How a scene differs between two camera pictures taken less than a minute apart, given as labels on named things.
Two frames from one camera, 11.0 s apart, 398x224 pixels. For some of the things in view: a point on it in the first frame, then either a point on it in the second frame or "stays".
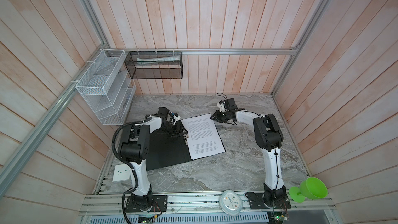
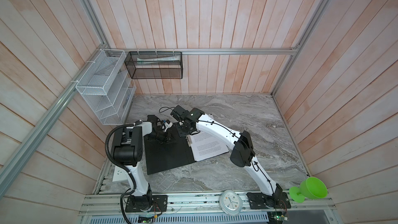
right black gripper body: (221, 116) to (182, 130)
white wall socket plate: (122, 172) stays
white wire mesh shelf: (108, 88) stays
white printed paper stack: (203, 137) stays
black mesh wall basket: (155, 65) stays
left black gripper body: (171, 129) to (162, 137)
